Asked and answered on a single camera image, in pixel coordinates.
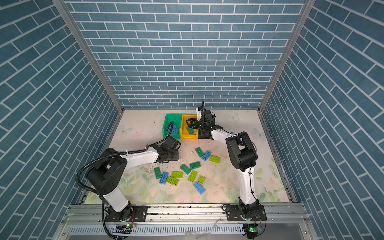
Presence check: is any aluminium corner post right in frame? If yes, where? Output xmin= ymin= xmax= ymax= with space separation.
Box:
xmin=259 ymin=0 xmax=316 ymax=113

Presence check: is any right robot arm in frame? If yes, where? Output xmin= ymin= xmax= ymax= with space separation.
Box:
xmin=186 ymin=106 xmax=258 ymax=207

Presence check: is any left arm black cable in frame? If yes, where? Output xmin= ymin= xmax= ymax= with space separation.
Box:
xmin=74 ymin=120 xmax=175 ymax=240

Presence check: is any green plastic bin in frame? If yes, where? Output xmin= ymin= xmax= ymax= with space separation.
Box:
xmin=163 ymin=114 xmax=182 ymax=139

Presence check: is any dark green lego brick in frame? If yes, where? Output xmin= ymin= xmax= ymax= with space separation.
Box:
xmin=154 ymin=167 xmax=162 ymax=180
xmin=187 ymin=127 xmax=194 ymax=135
xmin=180 ymin=164 xmax=192 ymax=175
xmin=195 ymin=147 xmax=204 ymax=158
xmin=190 ymin=161 xmax=201 ymax=170

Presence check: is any small lime lego brick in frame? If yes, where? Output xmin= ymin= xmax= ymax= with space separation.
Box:
xmin=198 ymin=176 xmax=206 ymax=184

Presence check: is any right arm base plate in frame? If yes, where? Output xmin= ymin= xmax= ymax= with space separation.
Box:
xmin=222 ymin=203 xmax=267 ymax=222

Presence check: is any aluminium corner post left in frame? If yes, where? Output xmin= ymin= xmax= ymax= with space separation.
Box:
xmin=52 ymin=0 xmax=124 ymax=114

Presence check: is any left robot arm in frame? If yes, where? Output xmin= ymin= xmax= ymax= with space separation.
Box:
xmin=84 ymin=137 xmax=181 ymax=213

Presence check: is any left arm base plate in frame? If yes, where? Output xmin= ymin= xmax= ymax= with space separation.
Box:
xmin=104 ymin=205 xmax=149 ymax=223

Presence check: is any aluminium corner post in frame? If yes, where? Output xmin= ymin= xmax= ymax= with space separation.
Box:
xmin=259 ymin=0 xmax=316 ymax=113
xmin=52 ymin=0 xmax=124 ymax=114

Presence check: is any yellow plastic bin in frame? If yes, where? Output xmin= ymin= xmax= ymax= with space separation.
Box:
xmin=181 ymin=115 xmax=198 ymax=139

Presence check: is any black plastic bin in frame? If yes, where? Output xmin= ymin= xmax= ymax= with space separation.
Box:
xmin=198 ymin=132 xmax=213 ymax=140

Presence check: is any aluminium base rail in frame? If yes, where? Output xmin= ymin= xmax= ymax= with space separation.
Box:
xmin=51 ymin=202 xmax=319 ymax=240

